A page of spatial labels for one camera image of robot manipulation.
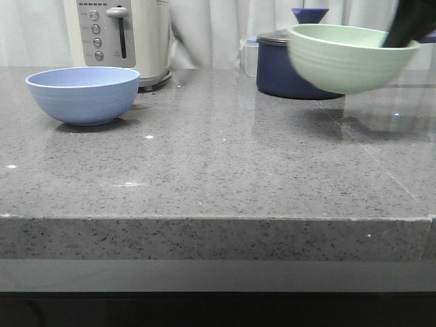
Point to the cream and silver toaster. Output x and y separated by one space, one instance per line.
122 33

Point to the glass pot lid blue knob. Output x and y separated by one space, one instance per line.
304 15

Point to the clear plastic container blue lid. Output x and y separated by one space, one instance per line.
249 56

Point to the white curtain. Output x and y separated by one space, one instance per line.
205 34

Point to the dark blue saucepan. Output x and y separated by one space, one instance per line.
276 75

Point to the green bowl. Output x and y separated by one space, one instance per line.
344 59

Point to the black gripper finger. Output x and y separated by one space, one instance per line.
413 20

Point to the blue bowl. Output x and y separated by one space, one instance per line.
85 96

